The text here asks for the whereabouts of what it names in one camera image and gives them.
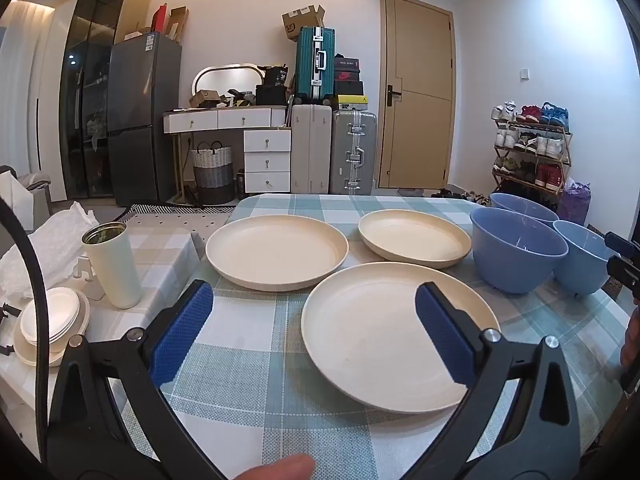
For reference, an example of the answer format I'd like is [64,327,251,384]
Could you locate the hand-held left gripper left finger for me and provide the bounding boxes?
[46,279,226,480]

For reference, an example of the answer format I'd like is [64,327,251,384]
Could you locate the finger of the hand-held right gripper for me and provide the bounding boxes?
[606,256,640,292]
[603,231,640,261]

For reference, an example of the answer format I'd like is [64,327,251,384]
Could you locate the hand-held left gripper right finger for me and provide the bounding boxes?
[415,281,583,480]

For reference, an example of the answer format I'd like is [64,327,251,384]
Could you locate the blue bowl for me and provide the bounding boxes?
[552,220,621,297]
[470,207,570,295]
[488,192,561,226]

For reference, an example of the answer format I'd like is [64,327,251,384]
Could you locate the cream round plate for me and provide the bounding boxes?
[358,209,473,268]
[205,215,349,292]
[301,261,502,415]

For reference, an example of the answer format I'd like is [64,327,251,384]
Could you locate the person's right hand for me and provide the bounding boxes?
[620,305,640,370]

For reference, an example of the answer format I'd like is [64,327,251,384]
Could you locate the person's left hand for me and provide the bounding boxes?
[235,454,317,480]

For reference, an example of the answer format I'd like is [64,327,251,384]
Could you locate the purple plastic bag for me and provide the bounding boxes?
[556,182,592,227]

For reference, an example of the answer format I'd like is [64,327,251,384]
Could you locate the beige checked tablecloth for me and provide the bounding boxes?
[0,212,208,461]

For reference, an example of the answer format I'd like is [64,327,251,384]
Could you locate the white tumbler cup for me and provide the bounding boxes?
[81,221,143,310]

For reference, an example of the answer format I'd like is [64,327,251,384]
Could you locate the dotted cream rug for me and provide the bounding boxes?
[117,203,236,233]

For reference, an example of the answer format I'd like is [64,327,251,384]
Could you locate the white plastic stand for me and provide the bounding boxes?
[74,256,106,301]

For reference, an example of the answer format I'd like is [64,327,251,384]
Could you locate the green checked tablecloth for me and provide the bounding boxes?
[107,192,636,480]

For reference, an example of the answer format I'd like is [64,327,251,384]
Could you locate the wooden shoe rack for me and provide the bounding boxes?
[491,117,573,211]

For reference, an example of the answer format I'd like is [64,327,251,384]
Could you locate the pile of dark shoes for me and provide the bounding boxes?
[430,189,488,206]

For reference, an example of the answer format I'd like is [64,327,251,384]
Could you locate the rows of sneakers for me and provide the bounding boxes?
[490,101,571,193]

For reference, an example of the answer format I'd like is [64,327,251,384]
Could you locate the large white paper plate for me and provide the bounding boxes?
[12,295,92,368]

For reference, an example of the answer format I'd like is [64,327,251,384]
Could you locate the crumpled white plastic wrap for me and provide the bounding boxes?
[0,201,101,306]

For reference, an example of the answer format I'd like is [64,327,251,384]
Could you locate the woven laundry basket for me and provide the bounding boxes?
[191,141,235,206]

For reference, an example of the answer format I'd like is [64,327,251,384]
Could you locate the white drawer unit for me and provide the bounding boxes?
[243,129,292,194]

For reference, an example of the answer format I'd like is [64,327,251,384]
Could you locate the silver suitcase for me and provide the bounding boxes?
[330,109,378,196]

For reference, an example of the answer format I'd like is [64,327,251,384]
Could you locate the grey upholstered seat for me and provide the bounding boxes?
[15,172,53,206]

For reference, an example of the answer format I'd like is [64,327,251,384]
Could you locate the white vanity desk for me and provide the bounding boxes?
[162,106,292,206]

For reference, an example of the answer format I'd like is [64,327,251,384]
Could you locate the beige suitcase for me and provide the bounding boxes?
[290,102,333,195]

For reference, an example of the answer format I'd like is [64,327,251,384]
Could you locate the dark grey refrigerator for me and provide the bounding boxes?
[106,31,182,207]

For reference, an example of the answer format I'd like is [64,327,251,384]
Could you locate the black glass cabinet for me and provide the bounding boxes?
[59,0,153,200]

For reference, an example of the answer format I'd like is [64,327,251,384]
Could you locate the black storage case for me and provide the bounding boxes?
[255,85,290,107]

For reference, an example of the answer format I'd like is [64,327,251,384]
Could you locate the oval vanity mirror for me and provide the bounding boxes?
[194,64,261,108]

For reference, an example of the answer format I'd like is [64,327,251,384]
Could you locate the tan wooden door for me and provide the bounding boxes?
[378,0,456,190]

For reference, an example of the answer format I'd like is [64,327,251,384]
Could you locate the white curtain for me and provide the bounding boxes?
[0,2,53,176]

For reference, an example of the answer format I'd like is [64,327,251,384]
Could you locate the teal suitcase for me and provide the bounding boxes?
[295,26,336,103]

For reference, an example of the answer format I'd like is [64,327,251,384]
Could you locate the open cardboard box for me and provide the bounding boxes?
[281,5,327,42]

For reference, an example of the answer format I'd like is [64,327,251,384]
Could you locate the black cable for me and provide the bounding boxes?
[0,192,51,466]

